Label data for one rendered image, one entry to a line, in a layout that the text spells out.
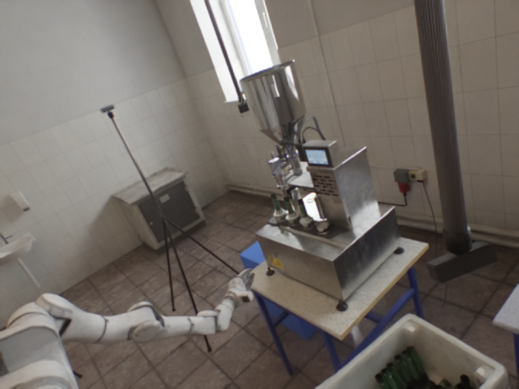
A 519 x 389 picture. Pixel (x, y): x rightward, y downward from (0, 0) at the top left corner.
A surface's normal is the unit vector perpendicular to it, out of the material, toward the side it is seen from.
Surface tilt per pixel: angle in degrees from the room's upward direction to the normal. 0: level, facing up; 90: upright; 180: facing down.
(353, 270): 90
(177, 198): 90
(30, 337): 90
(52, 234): 90
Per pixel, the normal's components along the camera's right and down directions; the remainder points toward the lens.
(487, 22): -0.73, 0.49
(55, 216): 0.61, 0.14
